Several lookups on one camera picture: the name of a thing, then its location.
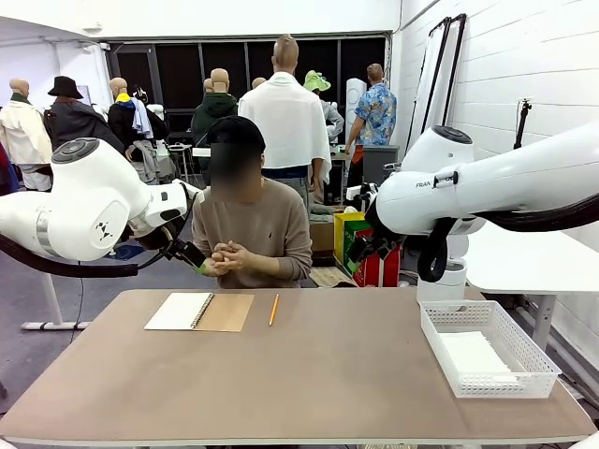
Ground yellow and green bag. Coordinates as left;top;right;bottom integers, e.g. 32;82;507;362
332;210;373;278

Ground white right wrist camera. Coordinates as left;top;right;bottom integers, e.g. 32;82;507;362
345;182;378;208

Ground person's right forearm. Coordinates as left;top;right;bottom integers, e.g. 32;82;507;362
192;224;222;263

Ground mannequin legs in light jeans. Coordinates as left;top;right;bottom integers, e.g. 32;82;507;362
124;138;163;184

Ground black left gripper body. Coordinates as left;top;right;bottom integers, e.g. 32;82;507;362
139;223;189;259

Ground large white table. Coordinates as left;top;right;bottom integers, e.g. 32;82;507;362
463;218;599;351

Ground red bag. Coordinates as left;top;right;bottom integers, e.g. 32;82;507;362
351;228;403;289

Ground spiral notebook with brown cover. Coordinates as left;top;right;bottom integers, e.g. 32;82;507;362
143;291;256;334

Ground mannequin in dark green hoodie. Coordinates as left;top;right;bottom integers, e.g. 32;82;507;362
190;67;240;187

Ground mannequin with black hat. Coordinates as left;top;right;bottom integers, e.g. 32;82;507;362
42;74;124;153

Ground mannequin with green hat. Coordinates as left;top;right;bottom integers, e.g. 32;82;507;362
302;69;345;144

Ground mannequin in blue floral shirt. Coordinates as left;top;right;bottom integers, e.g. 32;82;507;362
344;63;399;188

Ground black cap with white label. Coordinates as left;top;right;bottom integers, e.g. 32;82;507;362
206;116;267;152

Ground white paper sheet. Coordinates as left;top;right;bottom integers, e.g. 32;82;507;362
438;330;521;379

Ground black tripod stand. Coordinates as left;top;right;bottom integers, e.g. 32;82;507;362
513;96;534;151

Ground black-framed white panel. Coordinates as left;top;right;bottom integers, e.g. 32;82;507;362
403;16;453;151
428;12;468;135

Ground person's left forearm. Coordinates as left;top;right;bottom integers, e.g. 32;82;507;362
252;247;314;282

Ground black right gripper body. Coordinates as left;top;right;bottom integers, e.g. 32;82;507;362
361;209;404;250

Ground tall white cylinder appliance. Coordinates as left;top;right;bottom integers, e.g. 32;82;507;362
345;77;368;125

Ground tall mannequin with white cloth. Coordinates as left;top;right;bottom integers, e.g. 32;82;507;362
237;33;333;207

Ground grey box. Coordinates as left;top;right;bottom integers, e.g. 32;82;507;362
362;144;401;187

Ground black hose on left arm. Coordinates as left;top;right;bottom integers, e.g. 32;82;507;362
0;232;139;280

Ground brown cardboard box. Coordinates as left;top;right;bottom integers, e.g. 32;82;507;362
312;219;336;254

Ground person's right hand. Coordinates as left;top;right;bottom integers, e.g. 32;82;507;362
202;249;231;278

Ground folded grey-green cloth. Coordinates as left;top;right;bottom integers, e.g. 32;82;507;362
309;204;348;224

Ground white wire cart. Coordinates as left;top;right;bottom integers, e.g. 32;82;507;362
165;142;195;182

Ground person in beige sweater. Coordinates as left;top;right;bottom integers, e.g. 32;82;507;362
191;116;314;290

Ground person's left hand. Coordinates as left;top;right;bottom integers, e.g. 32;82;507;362
215;239;257;273

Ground mannequin with yellow collar jacket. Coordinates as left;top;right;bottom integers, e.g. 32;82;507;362
107;77;169;152

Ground white perforated plastic basket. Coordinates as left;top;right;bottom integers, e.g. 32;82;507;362
418;298;562;399

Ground mannequin in cream jacket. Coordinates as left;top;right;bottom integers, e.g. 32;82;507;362
0;78;53;191

